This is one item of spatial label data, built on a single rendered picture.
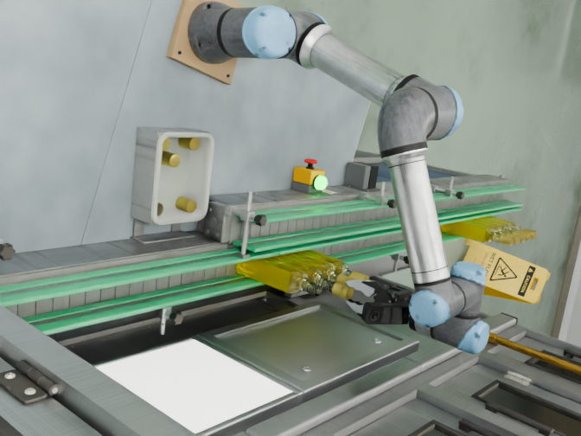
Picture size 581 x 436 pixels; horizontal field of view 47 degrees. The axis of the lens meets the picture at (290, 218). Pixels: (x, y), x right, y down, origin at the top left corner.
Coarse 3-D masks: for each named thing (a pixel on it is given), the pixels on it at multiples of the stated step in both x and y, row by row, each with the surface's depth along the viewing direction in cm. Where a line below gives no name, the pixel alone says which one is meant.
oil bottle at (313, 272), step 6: (276, 258) 177; (282, 258) 178; (288, 258) 178; (288, 264) 174; (294, 264) 174; (300, 264) 174; (306, 264) 175; (306, 270) 170; (312, 270) 171; (318, 270) 172; (312, 276) 170
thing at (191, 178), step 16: (160, 144) 154; (176, 144) 167; (208, 144) 167; (160, 160) 155; (192, 160) 171; (208, 160) 167; (160, 176) 166; (176, 176) 170; (192, 176) 171; (208, 176) 168; (160, 192) 167; (176, 192) 171; (192, 192) 172; (208, 192) 170; (176, 208) 172; (160, 224) 160
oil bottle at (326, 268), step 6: (294, 258) 180; (300, 258) 179; (306, 258) 180; (312, 258) 181; (312, 264) 176; (318, 264) 176; (324, 264) 176; (330, 264) 177; (324, 270) 174; (330, 270) 175; (324, 276) 174
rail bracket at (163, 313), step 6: (156, 312) 152; (162, 312) 150; (168, 312) 150; (174, 312) 149; (180, 312) 149; (162, 318) 151; (174, 318) 148; (180, 318) 149; (162, 324) 152; (162, 330) 152
